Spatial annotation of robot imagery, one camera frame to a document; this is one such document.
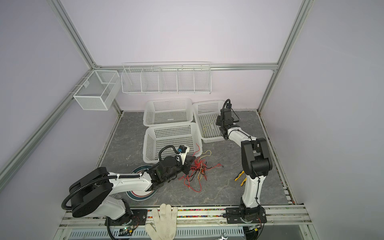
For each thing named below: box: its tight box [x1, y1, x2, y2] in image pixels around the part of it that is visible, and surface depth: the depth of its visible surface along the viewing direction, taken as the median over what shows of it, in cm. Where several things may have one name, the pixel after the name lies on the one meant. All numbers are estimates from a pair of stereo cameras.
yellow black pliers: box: [234, 170, 247, 187], surface depth 87 cm
